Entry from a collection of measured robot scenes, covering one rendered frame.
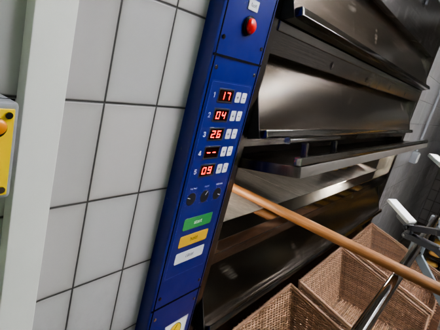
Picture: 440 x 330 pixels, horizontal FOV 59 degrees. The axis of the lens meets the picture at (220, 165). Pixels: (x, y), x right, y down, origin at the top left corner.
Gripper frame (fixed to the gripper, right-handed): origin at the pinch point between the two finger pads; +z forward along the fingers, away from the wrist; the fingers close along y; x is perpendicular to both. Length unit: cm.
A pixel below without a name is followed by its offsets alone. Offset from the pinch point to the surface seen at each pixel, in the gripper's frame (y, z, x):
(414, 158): 63, 100, 192
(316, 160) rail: 5.8, 12.2, -16.7
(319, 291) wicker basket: 86, 22, 52
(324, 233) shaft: 31.2, 11.3, 4.6
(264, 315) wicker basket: 71, 8, 4
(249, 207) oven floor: 39.7, 29.1, -8.3
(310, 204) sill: 42, 33, 22
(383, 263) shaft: 25.9, -3.6, 11.4
